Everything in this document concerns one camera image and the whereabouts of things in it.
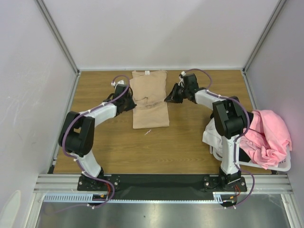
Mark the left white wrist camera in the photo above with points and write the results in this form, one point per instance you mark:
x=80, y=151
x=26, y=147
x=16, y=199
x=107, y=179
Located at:
x=114, y=83

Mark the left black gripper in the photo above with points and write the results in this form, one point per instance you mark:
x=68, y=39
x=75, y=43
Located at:
x=131, y=105

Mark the aluminium frame post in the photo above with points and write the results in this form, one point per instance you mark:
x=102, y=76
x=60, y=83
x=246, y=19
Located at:
x=56, y=33
x=270, y=23

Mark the white t shirt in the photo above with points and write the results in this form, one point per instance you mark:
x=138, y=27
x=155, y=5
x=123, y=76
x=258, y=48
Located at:
x=212, y=137

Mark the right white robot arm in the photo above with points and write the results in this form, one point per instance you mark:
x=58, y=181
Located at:
x=230, y=118

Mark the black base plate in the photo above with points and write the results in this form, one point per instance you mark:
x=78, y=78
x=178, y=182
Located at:
x=193, y=184

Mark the black t shirt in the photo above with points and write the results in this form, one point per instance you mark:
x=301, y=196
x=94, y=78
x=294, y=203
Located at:
x=243, y=157

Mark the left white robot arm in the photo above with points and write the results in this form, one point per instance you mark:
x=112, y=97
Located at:
x=77, y=135

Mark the right aluminium frame post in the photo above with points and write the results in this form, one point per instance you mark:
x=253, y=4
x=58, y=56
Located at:
x=270, y=23

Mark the slotted cable duct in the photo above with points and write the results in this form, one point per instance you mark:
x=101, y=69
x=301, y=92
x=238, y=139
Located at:
x=99, y=197

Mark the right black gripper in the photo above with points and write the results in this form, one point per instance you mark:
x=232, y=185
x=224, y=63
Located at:
x=178, y=91

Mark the pink t shirt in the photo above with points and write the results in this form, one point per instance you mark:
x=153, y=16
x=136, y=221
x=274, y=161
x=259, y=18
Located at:
x=267, y=139

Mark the beige t shirt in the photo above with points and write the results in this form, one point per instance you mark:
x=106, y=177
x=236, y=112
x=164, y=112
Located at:
x=149, y=92

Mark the left aluminium frame post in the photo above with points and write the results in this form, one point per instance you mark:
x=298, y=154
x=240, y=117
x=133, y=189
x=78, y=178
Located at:
x=56, y=33

